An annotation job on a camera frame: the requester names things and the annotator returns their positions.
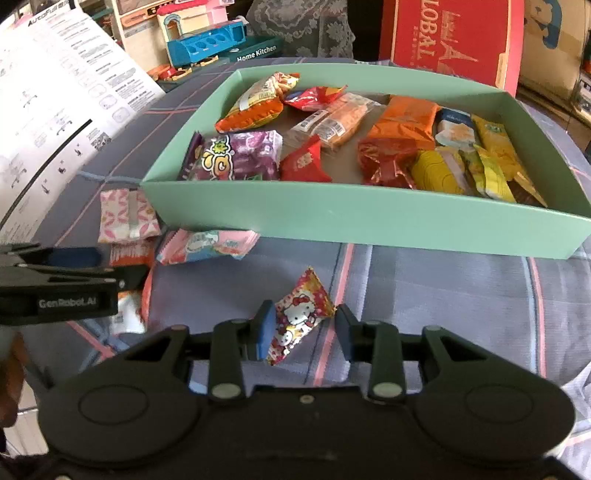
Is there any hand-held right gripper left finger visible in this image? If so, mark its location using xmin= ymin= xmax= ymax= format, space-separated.
xmin=124 ymin=300 xmax=275 ymax=402

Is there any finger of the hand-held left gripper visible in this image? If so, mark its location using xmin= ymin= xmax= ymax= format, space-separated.
xmin=0 ymin=265 xmax=149 ymax=292
xmin=0 ymin=244 xmax=105 ymax=269

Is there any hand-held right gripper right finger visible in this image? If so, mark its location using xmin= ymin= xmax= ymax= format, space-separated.
xmin=335 ymin=304 xmax=490 ymax=402

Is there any cartoon cat candy packet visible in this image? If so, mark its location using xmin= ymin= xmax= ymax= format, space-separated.
xmin=265 ymin=267 xmax=336 ymax=366

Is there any green cardboard box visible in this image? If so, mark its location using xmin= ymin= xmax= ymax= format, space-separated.
xmin=139 ymin=63 xmax=591 ymax=261

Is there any person's left hand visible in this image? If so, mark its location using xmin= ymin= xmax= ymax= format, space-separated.
xmin=0 ymin=330 xmax=24 ymax=428

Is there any red orange snack packet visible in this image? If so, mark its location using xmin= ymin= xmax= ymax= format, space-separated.
xmin=110 ymin=241 xmax=156 ymax=269

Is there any white orange snack packet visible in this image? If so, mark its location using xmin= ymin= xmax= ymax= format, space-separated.
xmin=111 ymin=268 xmax=155 ymax=335

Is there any pink floral packet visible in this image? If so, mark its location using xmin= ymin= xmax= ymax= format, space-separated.
xmin=98 ymin=189 xmax=161 ymax=244

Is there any pink cartoon snack packet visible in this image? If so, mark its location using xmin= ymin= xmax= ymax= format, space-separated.
xmin=156 ymin=228 xmax=262 ymax=266

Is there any white instruction sheet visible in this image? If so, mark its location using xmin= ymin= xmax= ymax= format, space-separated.
xmin=0 ymin=7 xmax=167 ymax=245

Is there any red gold-print packet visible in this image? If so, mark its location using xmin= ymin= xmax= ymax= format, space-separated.
xmin=279 ymin=136 xmax=333 ymax=182

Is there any shiny red wrapper packet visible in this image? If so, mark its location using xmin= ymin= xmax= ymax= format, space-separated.
xmin=358 ymin=138 xmax=430 ymax=188

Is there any purple candy packet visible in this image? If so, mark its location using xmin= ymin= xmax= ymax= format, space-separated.
xmin=177 ymin=130 xmax=283 ymax=182

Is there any small red toy car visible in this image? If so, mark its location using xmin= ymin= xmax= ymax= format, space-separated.
xmin=147 ymin=64 xmax=195 ymax=83

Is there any yellow green snack packet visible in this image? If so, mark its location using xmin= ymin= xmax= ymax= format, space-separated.
xmin=459 ymin=145 xmax=518 ymax=204

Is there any clear orange cracker packet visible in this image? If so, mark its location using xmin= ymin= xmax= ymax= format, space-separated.
xmin=288 ymin=92 xmax=384 ymax=151

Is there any orange chip packet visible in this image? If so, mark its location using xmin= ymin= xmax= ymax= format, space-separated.
xmin=215 ymin=71 xmax=301 ymax=134

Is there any blue white snack packet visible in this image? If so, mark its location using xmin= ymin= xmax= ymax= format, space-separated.
xmin=434 ymin=108 xmax=476 ymax=149

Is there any small red candy packet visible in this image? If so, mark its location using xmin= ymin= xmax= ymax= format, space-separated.
xmin=283 ymin=85 xmax=348 ymax=112

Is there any yellow snack bar packet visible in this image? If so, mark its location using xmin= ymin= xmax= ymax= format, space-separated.
xmin=471 ymin=115 xmax=548 ymax=207

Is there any blue toy tray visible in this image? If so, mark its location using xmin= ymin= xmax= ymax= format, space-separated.
xmin=167 ymin=21 xmax=245 ymax=68

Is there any toy kitchen playset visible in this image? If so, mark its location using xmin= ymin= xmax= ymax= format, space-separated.
xmin=111 ymin=0 xmax=236 ymax=70

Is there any dark green toy box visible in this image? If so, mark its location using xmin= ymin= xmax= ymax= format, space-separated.
xmin=219 ymin=34 xmax=284 ymax=65

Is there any grey lace cloth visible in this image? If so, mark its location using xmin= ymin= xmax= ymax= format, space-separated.
xmin=246 ymin=0 xmax=356 ymax=60

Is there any red gift box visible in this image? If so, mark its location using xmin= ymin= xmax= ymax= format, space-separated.
xmin=379 ymin=0 xmax=526 ymax=97

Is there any bear print cardboard box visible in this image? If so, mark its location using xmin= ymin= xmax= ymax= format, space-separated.
xmin=517 ymin=0 xmax=591 ymax=99

